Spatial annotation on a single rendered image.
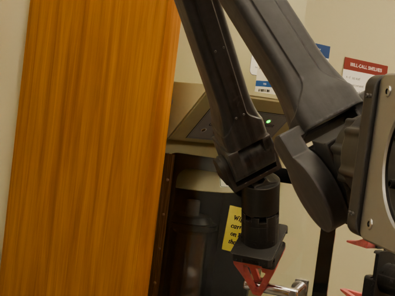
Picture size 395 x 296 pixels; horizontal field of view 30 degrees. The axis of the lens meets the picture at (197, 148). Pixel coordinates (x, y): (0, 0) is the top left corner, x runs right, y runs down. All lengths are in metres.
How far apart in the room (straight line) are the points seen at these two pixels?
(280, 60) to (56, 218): 0.81
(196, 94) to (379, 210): 0.72
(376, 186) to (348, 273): 1.89
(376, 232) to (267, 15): 0.26
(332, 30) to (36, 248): 1.14
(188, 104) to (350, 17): 1.13
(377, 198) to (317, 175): 0.12
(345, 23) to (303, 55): 1.57
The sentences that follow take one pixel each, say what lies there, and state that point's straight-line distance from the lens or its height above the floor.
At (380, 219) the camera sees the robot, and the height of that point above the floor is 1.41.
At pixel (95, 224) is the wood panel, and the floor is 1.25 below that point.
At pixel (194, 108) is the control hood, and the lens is 1.21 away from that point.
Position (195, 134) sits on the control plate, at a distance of 1.27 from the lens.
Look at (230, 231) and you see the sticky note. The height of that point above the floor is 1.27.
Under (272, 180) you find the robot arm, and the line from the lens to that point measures 1.09.
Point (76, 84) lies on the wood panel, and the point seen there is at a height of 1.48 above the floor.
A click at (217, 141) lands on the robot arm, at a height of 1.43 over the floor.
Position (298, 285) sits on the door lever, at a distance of 1.23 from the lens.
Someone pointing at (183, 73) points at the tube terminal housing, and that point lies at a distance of 1.30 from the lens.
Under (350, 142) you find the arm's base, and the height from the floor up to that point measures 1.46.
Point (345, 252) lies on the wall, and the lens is 2.38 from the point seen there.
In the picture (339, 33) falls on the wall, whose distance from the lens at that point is 2.24.
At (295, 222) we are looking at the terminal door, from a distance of 1.21.
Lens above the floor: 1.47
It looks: 3 degrees down
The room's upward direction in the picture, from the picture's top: 7 degrees clockwise
